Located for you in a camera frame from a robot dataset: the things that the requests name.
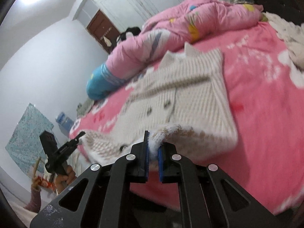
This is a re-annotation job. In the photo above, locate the brown wooden door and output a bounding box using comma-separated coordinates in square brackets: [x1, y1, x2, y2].
[87, 9, 120, 54]

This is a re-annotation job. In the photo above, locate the blue water bottle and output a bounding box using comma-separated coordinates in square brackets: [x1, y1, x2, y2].
[55, 111, 74, 131]

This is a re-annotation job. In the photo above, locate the grey patterned cloth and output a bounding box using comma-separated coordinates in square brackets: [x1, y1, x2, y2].
[76, 98, 95, 117]

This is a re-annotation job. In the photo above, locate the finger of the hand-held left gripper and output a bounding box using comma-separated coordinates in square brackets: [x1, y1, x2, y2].
[68, 131, 86, 148]

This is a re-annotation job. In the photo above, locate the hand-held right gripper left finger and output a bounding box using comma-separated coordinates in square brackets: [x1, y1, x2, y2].
[30, 130, 150, 228]

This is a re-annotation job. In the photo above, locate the person's left hand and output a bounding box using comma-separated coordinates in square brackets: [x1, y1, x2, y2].
[54, 165, 77, 193]

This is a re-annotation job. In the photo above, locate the pink ribbed fabric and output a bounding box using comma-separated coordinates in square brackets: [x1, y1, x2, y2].
[25, 186, 42, 213]

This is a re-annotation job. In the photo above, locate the orange snack packet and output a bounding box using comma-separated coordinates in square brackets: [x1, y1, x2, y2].
[36, 176, 55, 188]

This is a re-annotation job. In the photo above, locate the beige houndstooth knit cardigan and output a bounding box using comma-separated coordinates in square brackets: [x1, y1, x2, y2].
[79, 43, 238, 164]

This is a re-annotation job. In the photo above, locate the teal patterned wall cloth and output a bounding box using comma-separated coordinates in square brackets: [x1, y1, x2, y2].
[5, 103, 55, 173]

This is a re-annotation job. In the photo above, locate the pink floral blanket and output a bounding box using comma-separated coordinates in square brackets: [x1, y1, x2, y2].
[69, 20, 304, 216]

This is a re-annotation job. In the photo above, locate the pink and blue quilt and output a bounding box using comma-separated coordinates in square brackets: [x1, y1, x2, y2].
[86, 0, 264, 100]

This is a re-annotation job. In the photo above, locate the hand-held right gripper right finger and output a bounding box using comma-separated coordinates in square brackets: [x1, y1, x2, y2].
[158, 142, 283, 228]

